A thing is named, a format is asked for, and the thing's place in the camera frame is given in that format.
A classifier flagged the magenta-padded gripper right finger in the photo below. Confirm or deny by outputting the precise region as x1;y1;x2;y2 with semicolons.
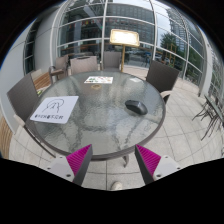
134;144;183;185

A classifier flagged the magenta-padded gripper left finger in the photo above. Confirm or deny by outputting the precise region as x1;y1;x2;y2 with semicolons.
46;144;94;187

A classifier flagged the black computer mouse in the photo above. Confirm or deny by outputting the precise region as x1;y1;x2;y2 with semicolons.
124;99;149;116

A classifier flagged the white printed mouse pad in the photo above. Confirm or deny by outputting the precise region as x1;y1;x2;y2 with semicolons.
29;95;80;125

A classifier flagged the green metal folding furniture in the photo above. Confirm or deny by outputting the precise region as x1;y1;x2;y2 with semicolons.
192;94;224;141

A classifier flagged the colourful printed leaflet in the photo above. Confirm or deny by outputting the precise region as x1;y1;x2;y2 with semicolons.
83;76;114;85

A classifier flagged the grey wicker chair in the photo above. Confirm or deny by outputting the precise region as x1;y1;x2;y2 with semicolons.
48;54;70;83
6;73;57;158
68;55;101;76
101;50;123;71
145;59;181;104

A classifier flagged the gold menu stand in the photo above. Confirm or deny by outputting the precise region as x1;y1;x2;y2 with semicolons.
109;28;141;73

